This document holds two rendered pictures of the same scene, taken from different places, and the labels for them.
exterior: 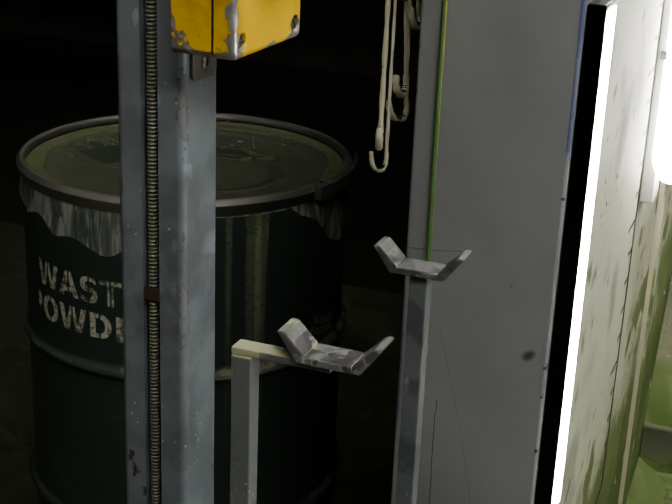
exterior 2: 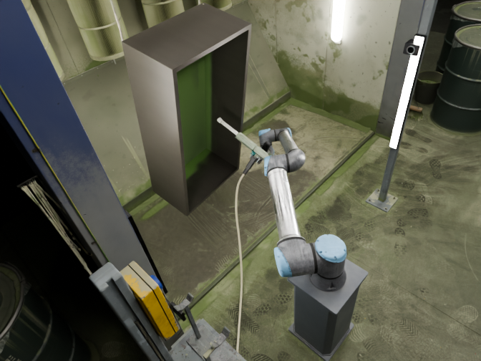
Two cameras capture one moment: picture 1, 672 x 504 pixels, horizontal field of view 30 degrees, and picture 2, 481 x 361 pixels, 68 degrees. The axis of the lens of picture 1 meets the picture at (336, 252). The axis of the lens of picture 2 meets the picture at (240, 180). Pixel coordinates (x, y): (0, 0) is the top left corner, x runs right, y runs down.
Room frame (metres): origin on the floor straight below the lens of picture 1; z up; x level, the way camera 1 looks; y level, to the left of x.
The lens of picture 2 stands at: (0.42, 0.40, 2.34)
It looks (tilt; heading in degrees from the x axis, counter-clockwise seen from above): 43 degrees down; 299
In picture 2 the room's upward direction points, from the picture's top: 8 degrees counter-clockwise
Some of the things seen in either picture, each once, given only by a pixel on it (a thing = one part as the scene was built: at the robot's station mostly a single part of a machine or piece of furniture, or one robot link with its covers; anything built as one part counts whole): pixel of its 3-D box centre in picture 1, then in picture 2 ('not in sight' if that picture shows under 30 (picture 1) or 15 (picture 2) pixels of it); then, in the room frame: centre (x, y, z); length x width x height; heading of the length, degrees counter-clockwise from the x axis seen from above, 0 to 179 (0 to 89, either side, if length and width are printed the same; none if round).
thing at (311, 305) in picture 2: not in sight; (323, 304); (0.56, -0.66, 0.32); 0.31 x 0.31 x 0.64; 69
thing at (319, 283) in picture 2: not in sight; (328, 270); (0.56, -0.66, 0.69); 0.19 x 0.19 x 0.10
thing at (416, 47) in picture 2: not in sight; (413, 47); (0.38, -1.90, 1.35); 0.09 x 0.07 x 0.07; 159
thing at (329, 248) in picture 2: not in sight; (328, 255); (0.57, -0.65, 0.83); 0.17 x 0.15 x 0.18; 28
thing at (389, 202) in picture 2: not in sight; (381, 200); (0.34, -1.92, 0.01); 0.20 x 0.20 x 0.01; 69
